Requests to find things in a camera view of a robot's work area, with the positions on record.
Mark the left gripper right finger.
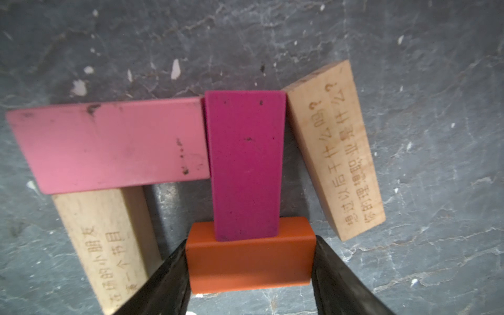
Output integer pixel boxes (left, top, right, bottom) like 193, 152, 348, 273
312, 236, 394, 315

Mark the magenta block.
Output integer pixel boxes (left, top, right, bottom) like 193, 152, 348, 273
205, 91, 287, 242

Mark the wooden block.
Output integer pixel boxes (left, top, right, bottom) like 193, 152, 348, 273
284, 60, 386, 241
52, 186, 161, 314

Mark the orange block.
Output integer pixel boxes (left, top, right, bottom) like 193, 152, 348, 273
185, 217, 316, 294

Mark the light pink block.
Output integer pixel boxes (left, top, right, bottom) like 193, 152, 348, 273
6, 97, 210, 195

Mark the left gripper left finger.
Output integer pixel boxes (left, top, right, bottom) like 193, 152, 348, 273
114, 241, 191, 315

